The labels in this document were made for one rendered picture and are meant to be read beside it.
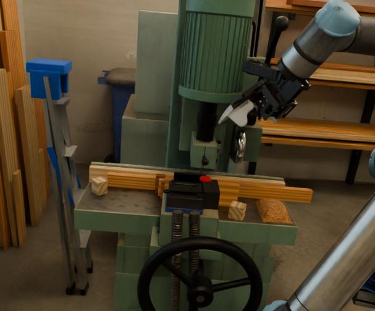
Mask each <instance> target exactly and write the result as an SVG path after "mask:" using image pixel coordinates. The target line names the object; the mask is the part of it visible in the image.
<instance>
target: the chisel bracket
mask: <svg viewBox="0 0 375 311"><path fill-rule="evenodd" d="M217 153H218V148H217V143H216V139H215V136H214V139H213V140H212V141H201V140H199V139H196V131H192V138H191V145H190V163H191V167H195V168H209V169H215V166H216V163H217V159H216V157H217ZM203 156H206V158H207V159H208V160H209V164H208V165H203V164H202V163H201V161H202V160H203Z"/></svg>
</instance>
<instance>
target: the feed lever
mask: <svg viewBox="0 0 375 311"><path fill-rule="evenodd" d="M274 27H275V29H276V32H275V35H274V37H273V40H272V43H271V46H270V48H269V51H268V54H267V56H266V60H265V62H264V63H265V64H270V61H271V59H272V56H273V53H274V51H275V48H276V46H277V43H278V40H279V38H280V35H281V33H282V31H285V30H286V29H288V27H289V20H288V18H287V17H285V16H280V17H278V18H276V20H275V22H274ZM262 79H263V77H259V78H258V81H260V80H262ZM258 81H257V82H258ZM256 116H257V110H256V108H255V107H254V108H253V110H251V111H250V112H249V113H248V114H247V121H248V122H247V124H246V125H250V126H253V125H254V124H255V123H256Z"/></svg>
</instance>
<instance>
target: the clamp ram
mask: <svg viewBox="0 0 375 311"><path fill-rule="evenodd" d="M201 176H206V175H204V174H196V173H181V172H174V181H181V182H189V183H201V184H202V181H201V180H200V177H201Z"/></svg>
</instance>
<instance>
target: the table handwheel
mask: <svg viewBox="0 0 375 311"><path fill-rule="evenodd" d="M195 249H207V250H212V251H218V252H221V253H223V254H226V255H228V256H230V257H231V258H233V259H234V260H236V261H237V262H238V263H239V264H240V265H241V266H242V267H243V268H244V269H245V271H246V273H247V275H248V277H246V278H242V279H239V280H234V281H228V282H225V283H219V284H212V282H211V280H210V279H209V278H207V277H206V265H205V260H201V259H199V268H198V269H196V270H195V271H194V272H193V273H192V278H191V279H190V278H189V277H188V276H187V275H185V274H184V273H183V272H181V271H180V270H179V269H178V268H177V267H175V266H174V265H173V264H172V263H171V262H169V261H168V258H170V257H172V256H173V255H176V254H179V253H181V252H185V251H190V250H195ZM160 265H162V266H164V267H165V268H166V269H168V270H169V271H170V272H171V273H173V274H174V275H175V276H176V277H177V278H178V279H179V280H180V281H182V282H183V283H184V284H185V285H187V300H188V302H189V304H190V305H191V307H190V311H197V310H198V308H203V307H207V306H208V305H209V304H210V303H212V301H213V297H214V296H213V293H214V292H218V291H223V290H226V289H230V288H236V287H240V286H246V285H249V284H250V296H249V300H248V302H247V303H246V306H245V307H244V309H243V310H242V311H257V310H258V308H259V305H260V303H261V299H262V295H263V282H262V278H261V274H260V272H259V269H258V267H257V266H256V264H255V262H254V261H253V259H252V258H251V257H250V256H249V255H248V254H247V253H246V252H245V251H244V250H242V249H241V248H239V247H238V246H236V245H234V244H232V243H230V242H228V241H225V240H223V239H219V238H214V237H208V236H194V237H188V238H183V239H179V240H176V241H173V242H171V243H169V244H167V245H165V246H164V247H162V248H160V249H159V250H158V251H156V252H155V253H154V254H153V255H152V256H151V257H150V258H149V259H148V261H147V262H146V263H145V265H144V267H143V268H142V270H141V273H140V276H139V278H138V284H137V297H138V302H139V305H140V307H141V310H142V311H156V309H155V308H154V306H153V304H152V302H151V299H150V292H149V288H150V281H151V278H152V276H153V274H154V272H155V271H156V269H157V268H158V267H159V266H160Z"/></svg>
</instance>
